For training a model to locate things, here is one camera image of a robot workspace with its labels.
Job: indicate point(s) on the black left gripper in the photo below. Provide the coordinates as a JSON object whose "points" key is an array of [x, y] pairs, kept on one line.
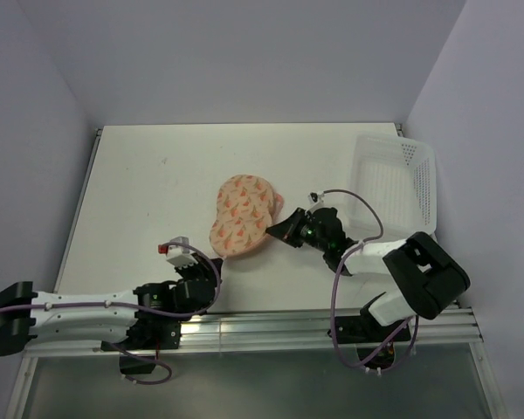
{"points": [[203, 266]]}

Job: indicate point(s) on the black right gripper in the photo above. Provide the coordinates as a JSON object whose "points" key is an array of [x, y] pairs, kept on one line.
{"points": [[288, 228]]}

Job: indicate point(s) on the pink mesh laundry bag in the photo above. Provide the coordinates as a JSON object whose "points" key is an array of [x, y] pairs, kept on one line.
{"points": [[246, 206]]}

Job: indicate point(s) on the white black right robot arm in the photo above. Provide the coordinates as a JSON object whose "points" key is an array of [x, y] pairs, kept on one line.
{"points": [[427, 279]]}

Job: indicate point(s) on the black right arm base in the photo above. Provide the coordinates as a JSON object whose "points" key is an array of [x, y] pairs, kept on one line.
{"points": [[363, 329]]}

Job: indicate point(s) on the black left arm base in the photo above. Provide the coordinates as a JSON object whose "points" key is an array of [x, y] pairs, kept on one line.
{"points": [[152, 336]]}

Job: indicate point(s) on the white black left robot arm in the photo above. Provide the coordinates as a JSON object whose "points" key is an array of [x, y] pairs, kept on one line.
{"points": [[146, 318]]}

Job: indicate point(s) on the white perforated plastic basket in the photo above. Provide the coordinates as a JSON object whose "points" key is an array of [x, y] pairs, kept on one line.
{"points": [[397, 177]]}

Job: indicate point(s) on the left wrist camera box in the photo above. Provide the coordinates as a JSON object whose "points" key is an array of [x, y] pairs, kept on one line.
{"points": [[177, 252]]}

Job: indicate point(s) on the aluminium frame rail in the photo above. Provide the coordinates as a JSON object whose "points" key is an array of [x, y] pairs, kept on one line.
{"points": [[303, 330]]}

